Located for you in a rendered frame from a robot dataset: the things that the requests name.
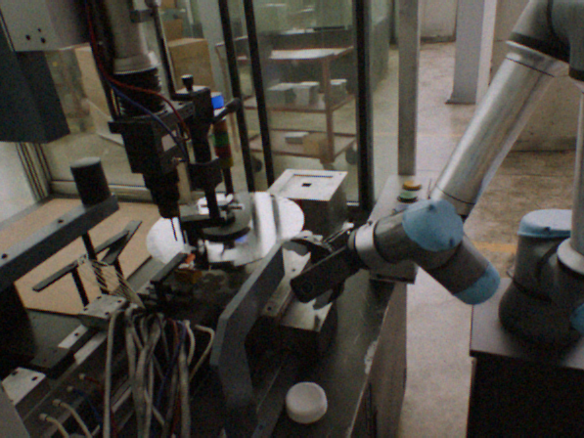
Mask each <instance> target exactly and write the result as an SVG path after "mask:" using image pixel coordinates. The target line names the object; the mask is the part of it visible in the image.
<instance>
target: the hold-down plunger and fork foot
mask: <svg viewBox="0 0 584 438"><path fill-rule="evenodd" d="M203 192H204V197H205V202H206V207H207V211H208V213H200V214H191V215H183V216H182V225H183V229H184V231H186V235H187V239H188V243H189V246H192V247H196V248H198V247H199V245H198V240H197V237H199V238H200V239H201V240H202V243H205V240H204V236H203V231H202V229H208V228H217V227H226V226H227V220H228V219H227V213H226V211H219V206H218V201H217V196H216V191H215V189H213V190H210V191H203Z"/></svg>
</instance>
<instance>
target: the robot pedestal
mask: <svg viewBox="0 0 584 438"><path fill-rule="evenodd" d="M511 281H512V280H507V279H500V283H499V286H498V288H497V290H496V292H495V293H494V294H493V295H492V296H491V297H489V299H488V300H486V301H485V302H483V303H480V304H476V305H473V306H472V328H471V341H470V357H472V375H471V385H470V396H469V404H468V414H467V425H466V435H465V438H584V336H583V335H582V337H581V338H579V339H578V340H577V341H575V342H572V343H569V344H564V345H546V344H539V343H535V342H531V341H528V340H526V339H523V337H520V336H518V335H516V334H515V333H513V332H511V331H510V330H509V329H508V328H506V327H505V326H504V324H503V323H502V321H501V320H500V317H498V305H499V300H500V298H501V296H503V294H504V293H505V291H506V289H507V288H508V286H509V284H510V283H511Z"/></svg>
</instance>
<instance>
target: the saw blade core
mask: <svg viewBox="0 0 584 438"><path fill-rule="evenodd" d="M229 195H232V196H233V198H232V199H231V200H230V204H243V205H244V206H245V208H244V209H240V210H243V211H246V212H248V213H249V214H250V216H251V221H252V223H251V225H250V228H249V229H248V230H247V231H246V232H244V233H242V234H240V235H238V236H235V237H232V238H229V239H219V240H217V239H209V238H206V237H204V240H205V243H203V244H202V245H201V246H200V247H198V248H195V247H192V246H189V243H188V239H187V235H186V231H184V234H185V238H186V243H185V244H184V242H183V238H182V234H181V229H180V225H179V219H178V216H177V217H176V218H173V221H174V226H175V230H176V234H177V238H178V241H175V238H174V234H173V230H172V226H171V221H169V219H163V218H160V219H159V220H158V221H157V223H156V224H155V225H154V226H153V227H152V228H151V230H150V232H149V234H148V236H147V249H148V251H149V252H150V254H151V255H152V256H153V257H154V259H155V260H157V261H158V262H160V263H162V264H164V265H165V264H166V263H167V262H168V261H169V260H170V259H171V258H173V257H174V256H175V255H176V254H177V253H178V252H185V253H188V254H195V259H194V260H193V261H192V262H191V263H190V264H182V265H181V266H180V267H179V268H178V269H182V268H183V267H186V268H185V269H184V270H193V271H208V270H209V268H210V267H209V266H211V268H210V271H211V270H222V269H229V268H233V264H232V263H234V266H235V267H239V266H244V265H246V264H250V263H253V262H255V260H256V261H259V260H261V259H263V258H264V257H265V255H266V254H267V253H268V251H269V250H270V248H271V247H272V246H273V244H275V241H276V240H278V239H280V238H285V237H292V236H294V235H296V234H300V232H301V230H302V228H303V223H304V217H303V213H302V211H301V209H300V208H298V206H297V205H295V204H294V203H293V202H292V201H288V202H284V201H287V200H288V199H286V198H283V197H279V196H276V195H270V194H265V193H255V194H254V192H243V193H230V194H222V195H221V197H220V196H219V195H217V200H221V199H226V198H227V197H228V196H229ZM201 203H206V202H205V198H204V200H203V199H202V198H201V199H198V200H195V201H192V202H190V203H187V204H185V205H183V206H180V211H181V219H182V216H183V215H191V214H200V213H208V211H207V208H201ZM188 205H189V206H188ZM253 257H254V258H255V260H254V259H253ZM191 265H192V266H191ZM190 266H191V267H190ZM189 267H190V268H189ZM188 268H189V269H188Z"/></svg>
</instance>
